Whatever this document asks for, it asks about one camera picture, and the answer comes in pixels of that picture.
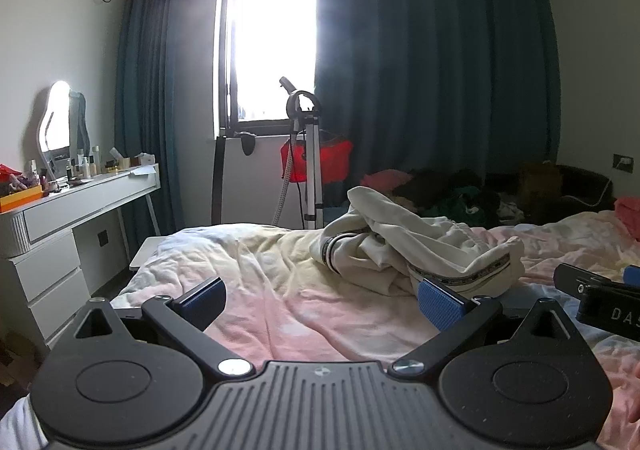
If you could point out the person's white clothing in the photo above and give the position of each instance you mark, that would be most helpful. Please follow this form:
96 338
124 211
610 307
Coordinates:
17 425

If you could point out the narrow dark blue curtain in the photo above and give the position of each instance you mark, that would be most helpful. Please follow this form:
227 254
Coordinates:
150 104

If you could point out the white bedside board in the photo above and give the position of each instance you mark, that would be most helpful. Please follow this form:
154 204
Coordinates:
145 252

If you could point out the dark wall outlet with plug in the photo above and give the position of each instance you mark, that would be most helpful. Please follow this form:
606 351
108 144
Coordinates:
623 162

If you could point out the white tissue box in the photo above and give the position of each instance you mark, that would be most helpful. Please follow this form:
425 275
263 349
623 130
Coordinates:
144 160

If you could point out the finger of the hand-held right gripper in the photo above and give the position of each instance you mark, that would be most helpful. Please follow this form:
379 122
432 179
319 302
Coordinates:
575 277

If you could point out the white vanity desk with drawers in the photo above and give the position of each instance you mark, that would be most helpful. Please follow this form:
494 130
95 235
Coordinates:
50 255

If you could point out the white pants with striped trim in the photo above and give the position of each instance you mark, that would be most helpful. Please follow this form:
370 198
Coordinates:
400 240

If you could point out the pink cloth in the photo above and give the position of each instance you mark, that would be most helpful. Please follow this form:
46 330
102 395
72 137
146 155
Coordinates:
385 178

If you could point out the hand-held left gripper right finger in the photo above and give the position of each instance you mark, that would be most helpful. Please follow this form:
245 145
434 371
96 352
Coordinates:
440 304

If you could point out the dark framed window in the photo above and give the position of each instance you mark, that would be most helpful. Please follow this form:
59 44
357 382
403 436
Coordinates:
275 29

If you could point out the green garment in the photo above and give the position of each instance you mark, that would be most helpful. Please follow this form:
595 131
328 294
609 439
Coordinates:
457 205

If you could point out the brown bag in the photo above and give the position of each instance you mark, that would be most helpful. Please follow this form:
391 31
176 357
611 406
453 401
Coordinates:
540 185

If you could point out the pile of dark clothes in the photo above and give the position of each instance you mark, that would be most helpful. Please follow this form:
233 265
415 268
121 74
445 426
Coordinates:
435 185

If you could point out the wide dark blue curtain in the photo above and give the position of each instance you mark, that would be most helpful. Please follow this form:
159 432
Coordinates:
425 54

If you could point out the dark sofa chair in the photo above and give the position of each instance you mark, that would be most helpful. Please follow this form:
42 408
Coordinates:
585 187

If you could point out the red bag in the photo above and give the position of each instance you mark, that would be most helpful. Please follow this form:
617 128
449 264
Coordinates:
332 162

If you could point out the coral red cloth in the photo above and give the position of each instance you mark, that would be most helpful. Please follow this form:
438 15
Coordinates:
629 210

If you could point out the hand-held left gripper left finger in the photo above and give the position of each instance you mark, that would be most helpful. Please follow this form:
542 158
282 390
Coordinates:
202 304

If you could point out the lit wavy vanity mirror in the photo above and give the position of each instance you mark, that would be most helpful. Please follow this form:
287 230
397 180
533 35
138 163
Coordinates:
56 114

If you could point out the garment steamer stand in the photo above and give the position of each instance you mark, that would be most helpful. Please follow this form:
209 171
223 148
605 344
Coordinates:
312 164

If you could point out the group of cosmetic bottles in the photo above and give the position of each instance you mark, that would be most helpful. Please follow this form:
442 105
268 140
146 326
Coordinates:
85 167

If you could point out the orange box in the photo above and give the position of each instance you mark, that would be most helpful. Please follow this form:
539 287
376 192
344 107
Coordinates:
20 201

